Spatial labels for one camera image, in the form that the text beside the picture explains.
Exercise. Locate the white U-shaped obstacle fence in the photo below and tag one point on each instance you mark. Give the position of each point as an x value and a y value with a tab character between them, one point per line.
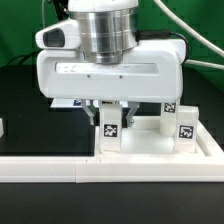
112	168

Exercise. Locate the white sheet with AprilTags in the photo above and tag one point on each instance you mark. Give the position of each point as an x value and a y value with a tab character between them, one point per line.
76	103

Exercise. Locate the white part at left edge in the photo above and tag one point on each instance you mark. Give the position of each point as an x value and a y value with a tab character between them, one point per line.
1	128

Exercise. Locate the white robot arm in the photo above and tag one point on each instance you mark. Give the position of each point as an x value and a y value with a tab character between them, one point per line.
99	53

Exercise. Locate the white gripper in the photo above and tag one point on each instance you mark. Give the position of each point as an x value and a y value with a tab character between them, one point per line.
149	72

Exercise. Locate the white square table top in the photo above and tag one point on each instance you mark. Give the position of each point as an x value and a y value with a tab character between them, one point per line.
144	138

